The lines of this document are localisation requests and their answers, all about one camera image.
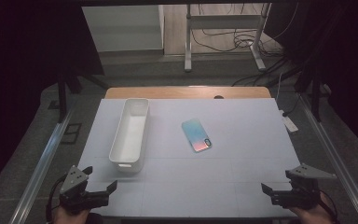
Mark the person's left hand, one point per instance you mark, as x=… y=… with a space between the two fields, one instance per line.
x=68 y=217

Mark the black curtain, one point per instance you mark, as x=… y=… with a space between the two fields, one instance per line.
x=18 y=77
x=348 y=62

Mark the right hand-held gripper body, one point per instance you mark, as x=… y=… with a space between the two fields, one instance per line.
x=304 y=189

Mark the smartphone with pastel gradient case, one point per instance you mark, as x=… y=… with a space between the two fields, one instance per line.
x=195 y=135

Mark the white cabinet panel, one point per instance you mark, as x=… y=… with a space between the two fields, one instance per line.
x=121 y=28

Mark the aluminium floor rail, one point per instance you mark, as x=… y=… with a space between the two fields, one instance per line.
x=335 y=161
x=43 y=165

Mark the wooden table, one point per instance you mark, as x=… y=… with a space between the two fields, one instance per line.
x=167 y=92

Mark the dark round table grommet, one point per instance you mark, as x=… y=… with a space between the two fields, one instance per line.
x=218 y=97

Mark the black floor frame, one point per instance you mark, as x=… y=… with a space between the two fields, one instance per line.
x=74 y=124

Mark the black stand leg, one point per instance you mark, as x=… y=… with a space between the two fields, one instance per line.
x=62 y=99
x=315 y=99

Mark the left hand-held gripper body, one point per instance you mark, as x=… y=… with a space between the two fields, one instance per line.
x=74 y=180

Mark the person's right hand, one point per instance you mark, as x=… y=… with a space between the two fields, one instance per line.
x=313 y=214

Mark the white power strip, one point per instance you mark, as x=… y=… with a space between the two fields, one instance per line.
x=289 y=123

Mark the white plastic storage bin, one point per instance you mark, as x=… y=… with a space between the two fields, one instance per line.
x=130 y=137

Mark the white metal stand frame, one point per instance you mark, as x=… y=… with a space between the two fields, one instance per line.
x=223 y=21

